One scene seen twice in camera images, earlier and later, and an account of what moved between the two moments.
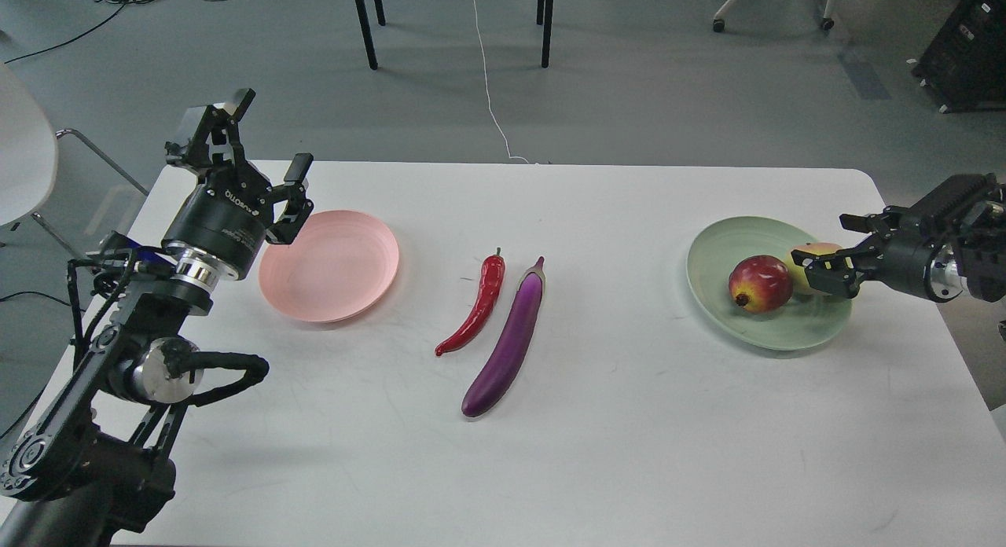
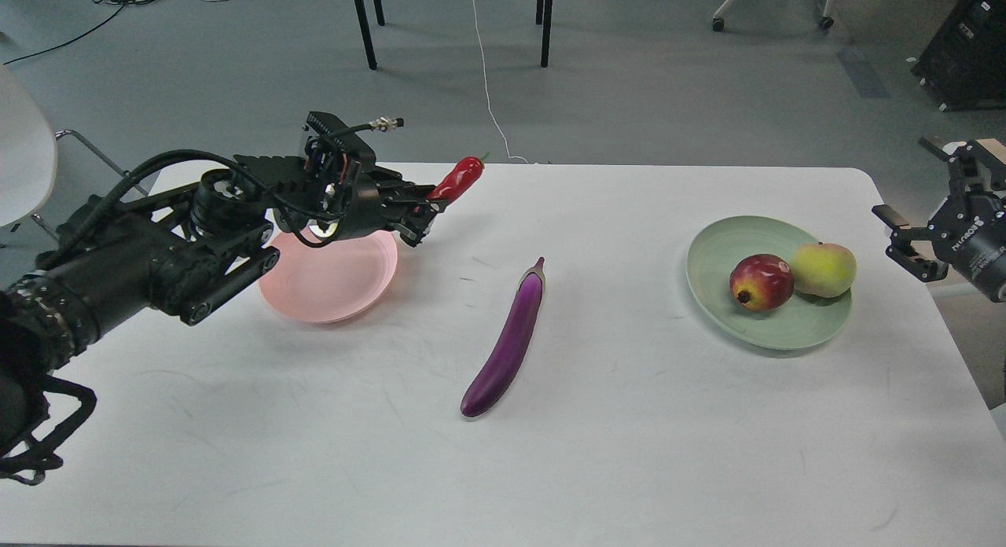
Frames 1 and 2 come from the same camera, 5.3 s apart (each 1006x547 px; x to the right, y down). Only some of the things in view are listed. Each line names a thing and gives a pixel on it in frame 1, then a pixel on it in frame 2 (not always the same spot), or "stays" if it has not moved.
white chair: (29, 154) stays
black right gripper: (912, 258) to (969, 230)
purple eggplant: (514, 345) stays
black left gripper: (222, 226) to (365, 202)
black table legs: (366, 34) stays
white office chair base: (719, 24) stays
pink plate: (341, 264) stays
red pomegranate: (761, 284) stays
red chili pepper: (491, 284) to (465, 173)
